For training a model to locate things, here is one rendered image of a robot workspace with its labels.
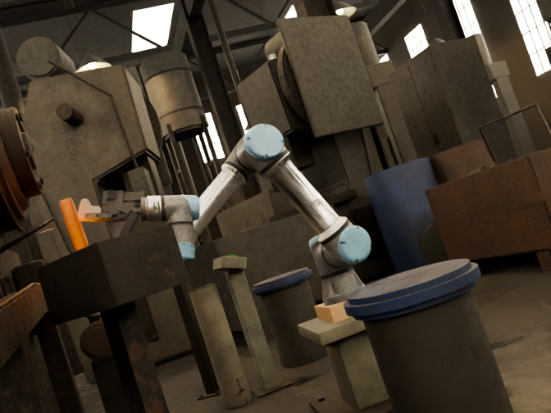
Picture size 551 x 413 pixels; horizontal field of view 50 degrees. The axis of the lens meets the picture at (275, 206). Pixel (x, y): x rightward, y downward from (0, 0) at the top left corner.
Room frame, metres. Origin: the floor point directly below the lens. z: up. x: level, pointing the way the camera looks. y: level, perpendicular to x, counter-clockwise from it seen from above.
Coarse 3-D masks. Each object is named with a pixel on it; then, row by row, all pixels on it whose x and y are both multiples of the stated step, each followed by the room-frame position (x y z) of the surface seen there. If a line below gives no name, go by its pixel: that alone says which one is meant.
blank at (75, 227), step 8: (64, 200) 1.59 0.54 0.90; (72, 200) 1.64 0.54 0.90; (64, 208) 1.56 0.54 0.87; (72, 208) 1.56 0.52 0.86; (64, 216) 1.55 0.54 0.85; (72, 216) 1.55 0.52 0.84; (72, 224) 1.55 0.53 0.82; (80, 224) 1.66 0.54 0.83; (72, 232) 1.55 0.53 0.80; (80, 232) 1.56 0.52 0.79; (72, 240) 1.56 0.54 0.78; (80, 240) 1.57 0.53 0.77; (80, 248) 1.59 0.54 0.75
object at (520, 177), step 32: (512, 160) 3.52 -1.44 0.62; (544, 160) 3.09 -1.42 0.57; (448, 192) 3.69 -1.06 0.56; (480, 192) 3.43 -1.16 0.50; (512, 192) 3.22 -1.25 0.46; (544, 192) 3.05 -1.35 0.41; (448, 224) 3.78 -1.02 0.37; (480, 224) 3.52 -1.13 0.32; (512, 224) 3.29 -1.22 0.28; (544, 224) 3.09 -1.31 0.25; (448, 256) 3.88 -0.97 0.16; (480, 256) 3.60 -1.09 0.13; (512, 256) 3.87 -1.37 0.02; (544, 256) 3.17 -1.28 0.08
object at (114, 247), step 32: (64, 256) 1.27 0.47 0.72; (96, 256) 1.20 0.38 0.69; (128, 256) 1.23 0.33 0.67; (160, 256) 1.30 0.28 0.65; (64, 288) 1.29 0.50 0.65; (96, 288) 1.22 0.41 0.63; (128, 288) 1.22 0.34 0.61; (160, 288) 1.28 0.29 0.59; (64, 320) 1.32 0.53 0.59; (128, 320) 1.34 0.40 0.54; (128, 352) 1.32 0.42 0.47; (128, 384) 1.34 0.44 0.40; (160, 384) 1.37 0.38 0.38
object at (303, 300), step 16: (288, 272) 3.12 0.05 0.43; (304, 272) 2.91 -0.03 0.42; (256, 288) 2.90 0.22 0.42; (272, 288) 2.84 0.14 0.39; (288, 288) 2.87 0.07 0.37; (304, 288) 2.91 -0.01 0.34; (272, 304) 2.89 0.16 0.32; (288, 304) 2.86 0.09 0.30; (304, 304) 2.89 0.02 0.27; (272, 320) 2.91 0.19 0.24; (288, 320) 2.87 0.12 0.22; (304, 320) 2.87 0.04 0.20; (288, 336) 2.87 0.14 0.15; (288, 352) 2.89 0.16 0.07; (304, 352) 2.86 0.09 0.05; (320, 352) 2.89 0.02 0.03
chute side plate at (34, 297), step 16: (32, 288) 1.59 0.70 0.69; (16, 304) 1.30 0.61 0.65; (32, 304) 1.51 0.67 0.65; (0, 320) 1.10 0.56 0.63; (16, 320) 1.25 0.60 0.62; (32, 320) 1.44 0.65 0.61; (0, 336) 1.06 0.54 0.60; (16, 336) 1.20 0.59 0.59; (0, 352) 1.02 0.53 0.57; (0, 368) 0.99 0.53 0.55
